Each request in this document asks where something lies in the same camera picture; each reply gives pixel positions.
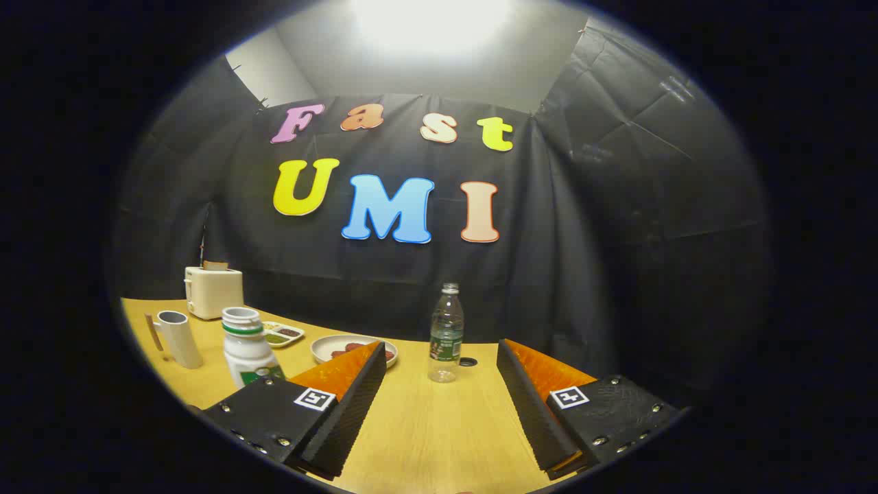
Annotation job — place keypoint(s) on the black backdrop cloth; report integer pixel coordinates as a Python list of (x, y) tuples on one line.
[(411, 288)]

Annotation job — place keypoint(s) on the toast bread slice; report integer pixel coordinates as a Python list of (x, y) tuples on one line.
[(215, 265)]

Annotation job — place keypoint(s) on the clear plastic water bottle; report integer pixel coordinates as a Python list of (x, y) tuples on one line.
[(446, 329)]

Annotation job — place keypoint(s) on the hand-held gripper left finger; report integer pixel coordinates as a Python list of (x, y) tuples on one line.
[(346, 418)]

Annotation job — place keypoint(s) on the white divided bean dish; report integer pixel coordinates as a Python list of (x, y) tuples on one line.
[(282, 334)]

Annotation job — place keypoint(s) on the white round plate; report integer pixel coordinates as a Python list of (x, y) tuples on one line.
[(326, 345)]

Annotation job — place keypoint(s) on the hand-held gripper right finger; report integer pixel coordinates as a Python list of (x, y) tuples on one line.
[(535, 412)]

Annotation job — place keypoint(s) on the cream toaster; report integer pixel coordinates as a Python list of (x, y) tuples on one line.
[(212, 291)]

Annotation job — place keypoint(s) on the wooden table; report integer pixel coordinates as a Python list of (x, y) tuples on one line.
[(425, 425)]

